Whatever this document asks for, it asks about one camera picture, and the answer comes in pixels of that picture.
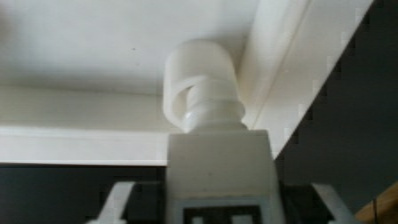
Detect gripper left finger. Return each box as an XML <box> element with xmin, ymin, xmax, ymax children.
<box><xmin>88</xmin><ymin>182</ymin><xmax>136</xmax><ymax>224</ymax></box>

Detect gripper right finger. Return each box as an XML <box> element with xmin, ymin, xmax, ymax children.
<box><xmin>313</xmin><ymin>183</ymin><xmax>359</xmax><ymax>224</ymax></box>

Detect white table leg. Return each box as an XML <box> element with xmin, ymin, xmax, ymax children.
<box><xmin>164</xmin><ymin>75</ymin><xmax>281</xmax><ymax>224</ymax></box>

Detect white square tabletop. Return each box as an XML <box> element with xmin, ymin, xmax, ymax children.
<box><xmin>0</xmin><ymin>0</ymin><xmax>375</xmax><ymax>166</ymax></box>

